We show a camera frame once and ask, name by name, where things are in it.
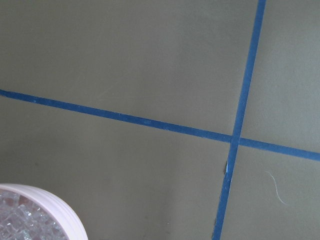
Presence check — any pile of clear ice cubes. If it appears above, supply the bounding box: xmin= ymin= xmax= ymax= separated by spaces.
xmin=0 ymin=189 xmax=68 ymax=240

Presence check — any pink bowl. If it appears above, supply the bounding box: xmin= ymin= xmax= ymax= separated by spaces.
xmin=0 ymin=183 xmax=88 ymax=240

